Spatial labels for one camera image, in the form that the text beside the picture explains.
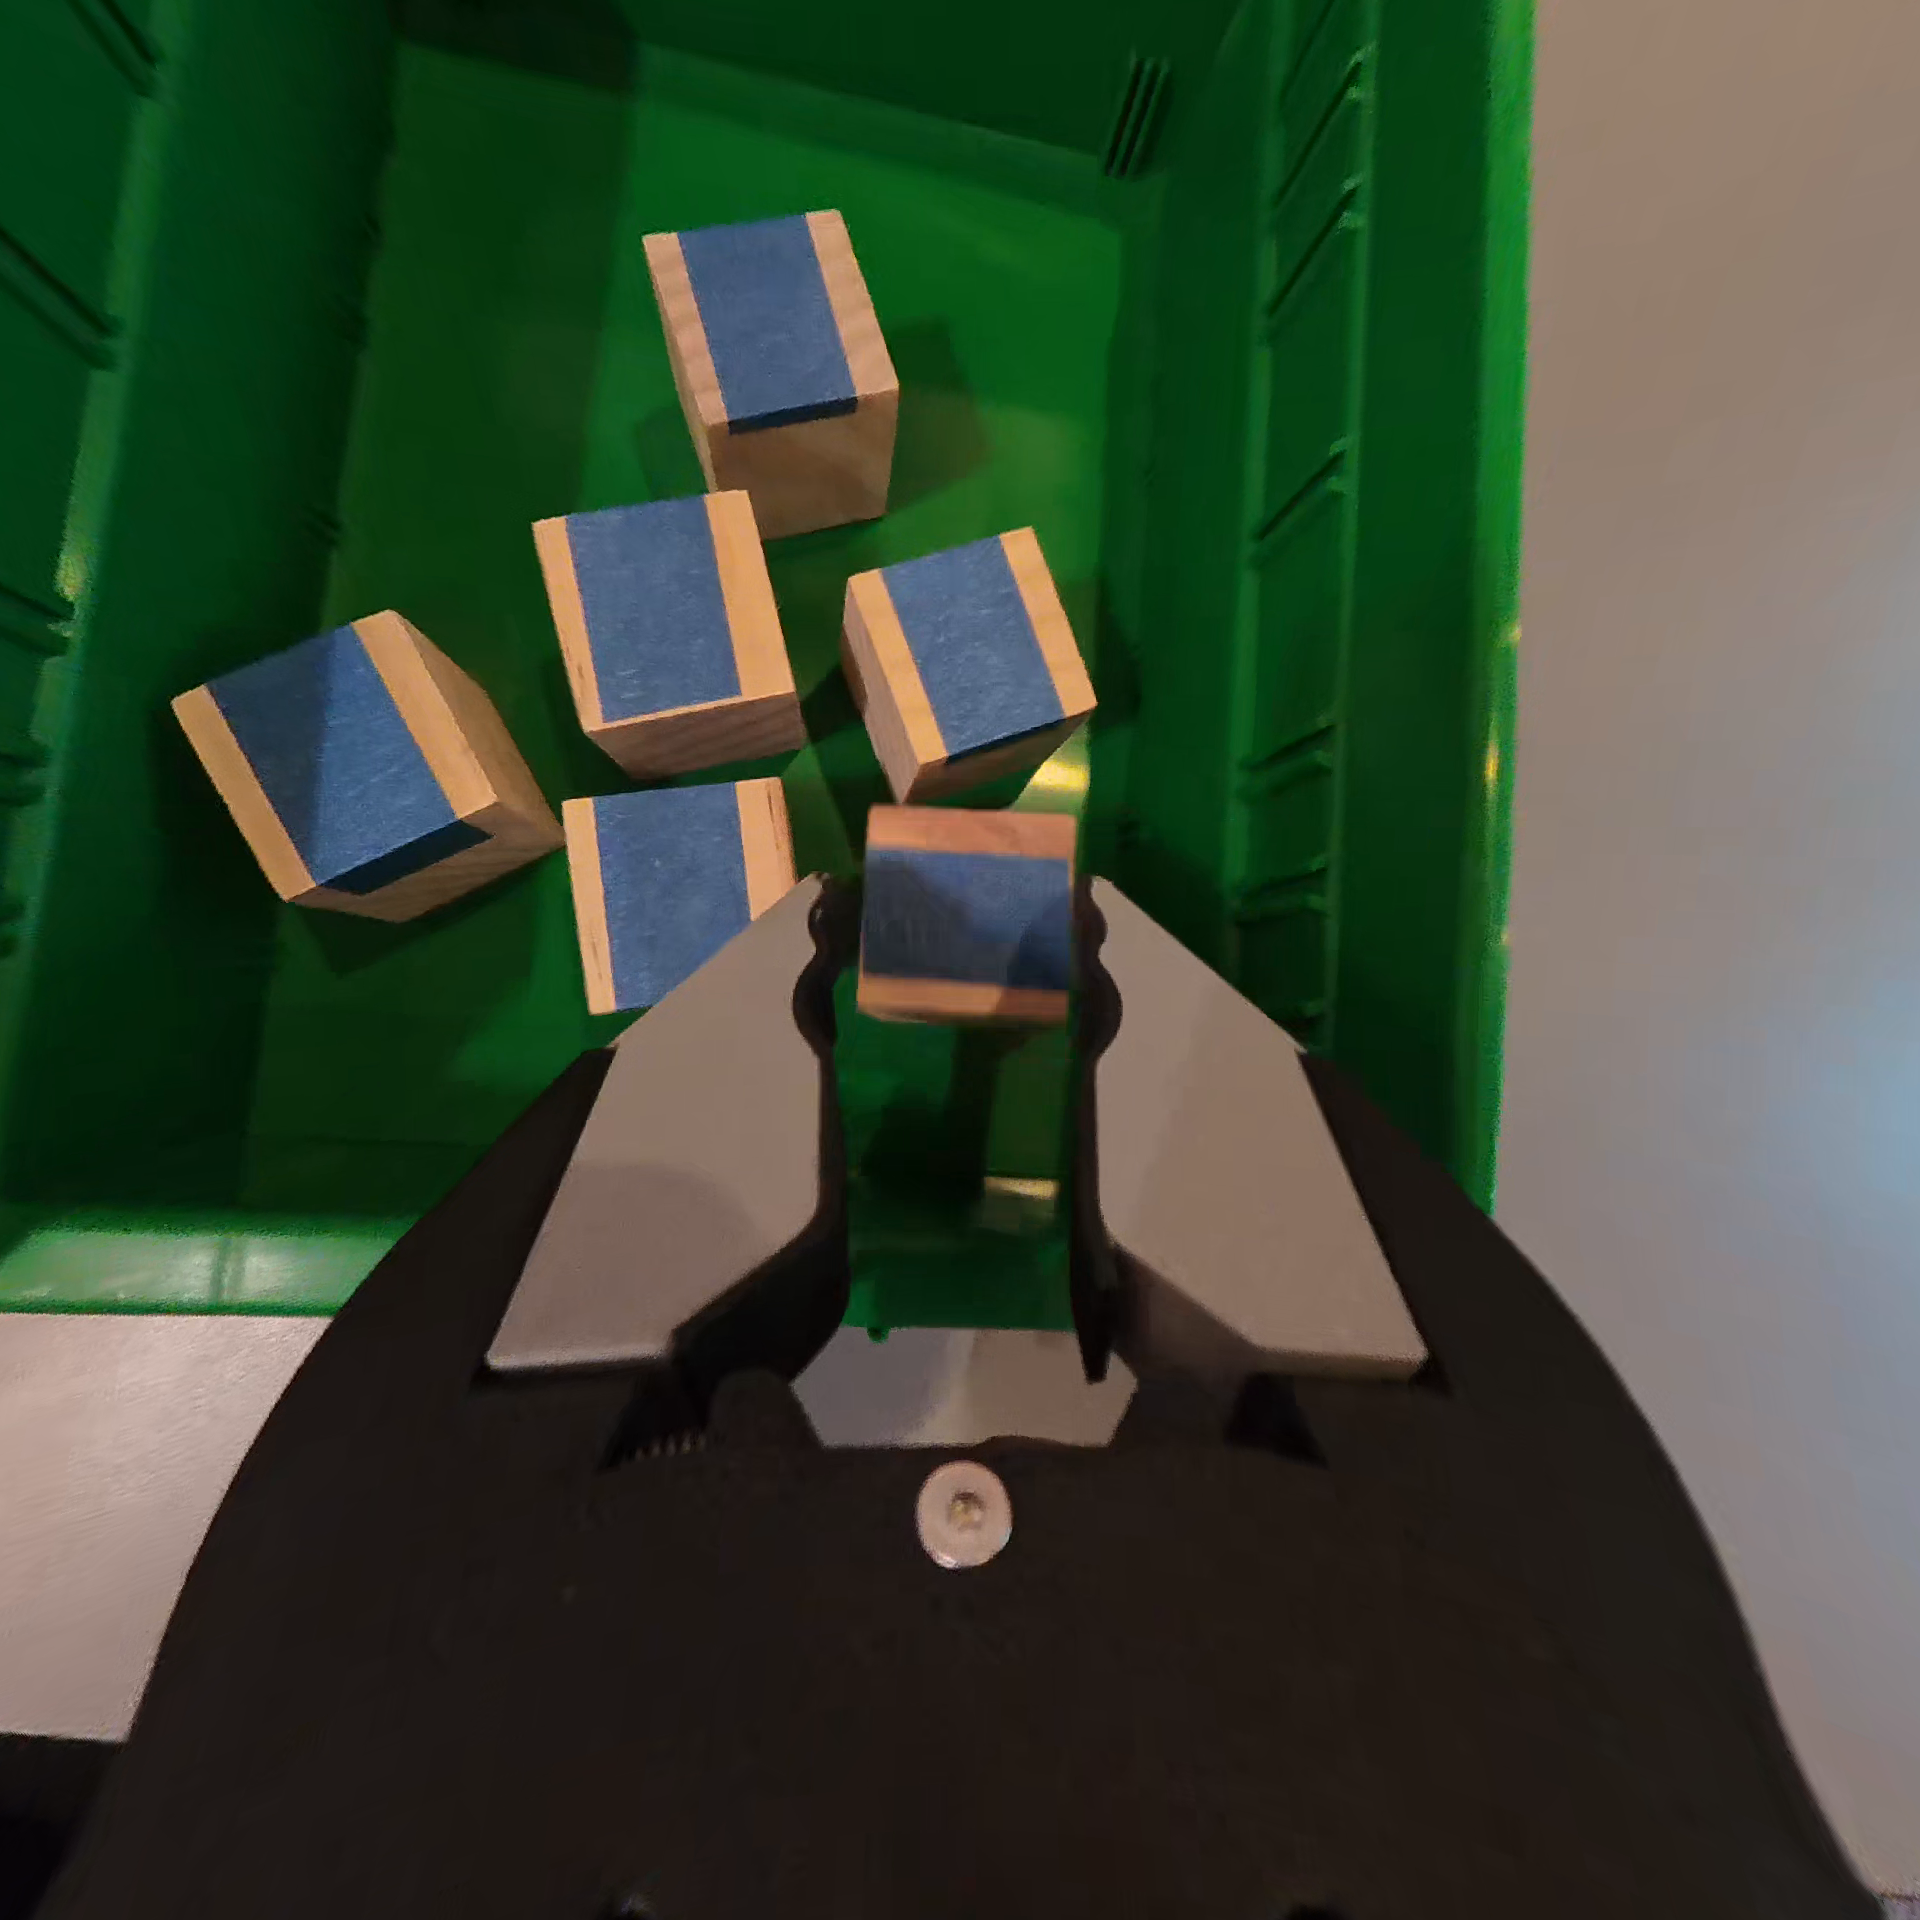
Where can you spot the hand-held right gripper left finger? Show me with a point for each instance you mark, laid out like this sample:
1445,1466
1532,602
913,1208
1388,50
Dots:
674,1198

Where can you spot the wooden cube with blue tape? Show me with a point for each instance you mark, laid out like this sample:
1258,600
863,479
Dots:
772,324
354,748
975,637
662,614
662,885
969,914

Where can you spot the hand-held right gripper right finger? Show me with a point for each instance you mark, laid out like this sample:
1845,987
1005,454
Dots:
1246,1198

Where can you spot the green plastic bin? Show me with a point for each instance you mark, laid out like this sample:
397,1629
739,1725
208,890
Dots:
1274,600

